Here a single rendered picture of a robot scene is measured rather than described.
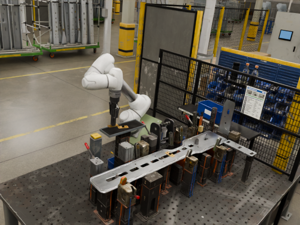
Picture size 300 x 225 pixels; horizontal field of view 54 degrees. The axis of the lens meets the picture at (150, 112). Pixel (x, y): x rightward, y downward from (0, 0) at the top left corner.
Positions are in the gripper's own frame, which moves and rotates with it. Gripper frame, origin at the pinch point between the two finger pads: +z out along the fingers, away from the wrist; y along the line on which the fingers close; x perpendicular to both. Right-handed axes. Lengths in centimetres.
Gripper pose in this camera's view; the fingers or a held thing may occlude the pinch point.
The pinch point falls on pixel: (113, 120)
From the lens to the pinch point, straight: 226.9
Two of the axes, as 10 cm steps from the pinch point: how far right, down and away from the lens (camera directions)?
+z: -1.0, 9.2, 3.9
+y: 5.6, 3.7, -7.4
